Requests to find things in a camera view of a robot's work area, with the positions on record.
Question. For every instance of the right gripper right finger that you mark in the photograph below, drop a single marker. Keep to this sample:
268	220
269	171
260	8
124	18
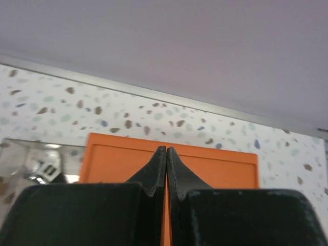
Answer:
203	215

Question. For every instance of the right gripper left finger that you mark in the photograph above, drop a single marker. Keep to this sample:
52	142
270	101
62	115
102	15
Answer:
128	213

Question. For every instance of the black-handled adjustable wrench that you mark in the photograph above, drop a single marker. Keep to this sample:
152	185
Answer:
49	172

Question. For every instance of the orange storage box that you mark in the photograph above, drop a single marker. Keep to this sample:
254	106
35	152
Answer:
111	159

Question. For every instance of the clear acrylic drawer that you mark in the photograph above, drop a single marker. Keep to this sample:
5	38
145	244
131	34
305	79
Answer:
25	163

